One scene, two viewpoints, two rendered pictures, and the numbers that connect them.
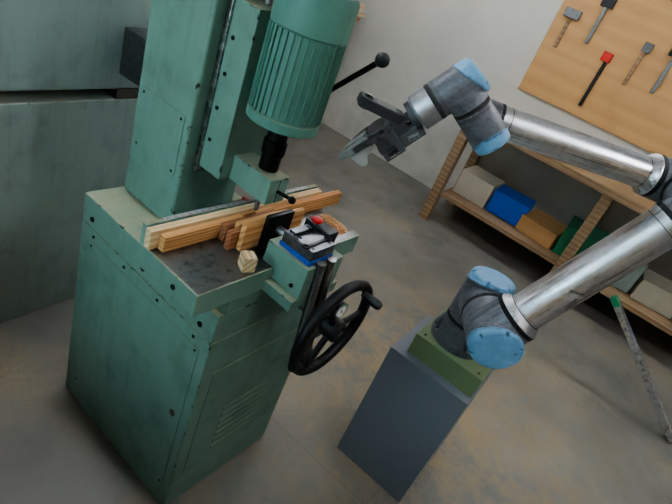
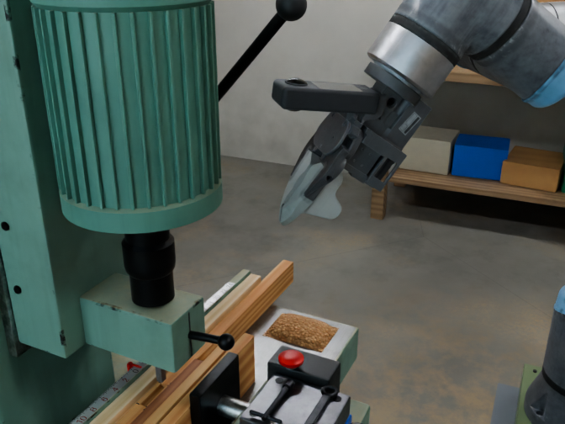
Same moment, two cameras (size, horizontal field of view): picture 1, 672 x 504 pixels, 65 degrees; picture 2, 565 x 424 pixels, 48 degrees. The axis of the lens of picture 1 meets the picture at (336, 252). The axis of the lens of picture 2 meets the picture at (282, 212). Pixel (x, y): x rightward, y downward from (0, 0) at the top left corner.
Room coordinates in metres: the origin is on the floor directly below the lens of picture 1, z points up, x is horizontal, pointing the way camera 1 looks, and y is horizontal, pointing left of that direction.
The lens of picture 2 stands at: (0.54, 0.10, 1.48)
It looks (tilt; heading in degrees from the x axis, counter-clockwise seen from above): 24 degrees down; 358
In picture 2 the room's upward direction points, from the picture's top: straight up
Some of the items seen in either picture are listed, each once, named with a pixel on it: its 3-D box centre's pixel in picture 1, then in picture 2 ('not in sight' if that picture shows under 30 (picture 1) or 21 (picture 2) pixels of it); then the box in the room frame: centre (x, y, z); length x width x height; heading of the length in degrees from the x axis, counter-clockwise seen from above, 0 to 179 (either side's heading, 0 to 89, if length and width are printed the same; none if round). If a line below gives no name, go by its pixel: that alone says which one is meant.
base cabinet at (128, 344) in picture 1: (184, 342); not in sight; (1.25, 0.34, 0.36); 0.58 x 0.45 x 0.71; 62
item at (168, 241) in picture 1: (265, 215); (183, 377); (1.24, 0.21, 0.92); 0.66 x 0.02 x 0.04; 152
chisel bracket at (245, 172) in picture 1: (258, 180); (144, 324); (1.21, 0.25, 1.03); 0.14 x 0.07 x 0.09; 62
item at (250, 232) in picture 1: (272, 228); (208, 405); (1.16, 0.17, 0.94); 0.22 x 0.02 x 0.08; 152
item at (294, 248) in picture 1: (312, 238); (299, 402); (1.11, 0.06, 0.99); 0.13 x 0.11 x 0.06; 152
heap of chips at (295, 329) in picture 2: (330, 222); (301, 326); (1.37, 0.05, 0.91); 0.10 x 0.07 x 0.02; 62
